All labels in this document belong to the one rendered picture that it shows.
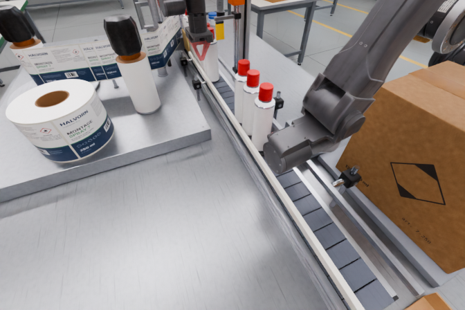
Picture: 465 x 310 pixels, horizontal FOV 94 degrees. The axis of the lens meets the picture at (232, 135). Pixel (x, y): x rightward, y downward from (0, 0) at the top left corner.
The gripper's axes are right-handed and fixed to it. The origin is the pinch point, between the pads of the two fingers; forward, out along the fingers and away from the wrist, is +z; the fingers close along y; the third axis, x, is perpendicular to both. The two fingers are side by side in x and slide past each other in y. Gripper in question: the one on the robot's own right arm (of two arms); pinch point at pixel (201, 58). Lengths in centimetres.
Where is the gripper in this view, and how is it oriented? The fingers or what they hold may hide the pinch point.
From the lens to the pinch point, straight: 80.5
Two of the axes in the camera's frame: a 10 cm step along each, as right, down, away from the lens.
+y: 3.9, 6.4, -6.6
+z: 0.1, 7.2, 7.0
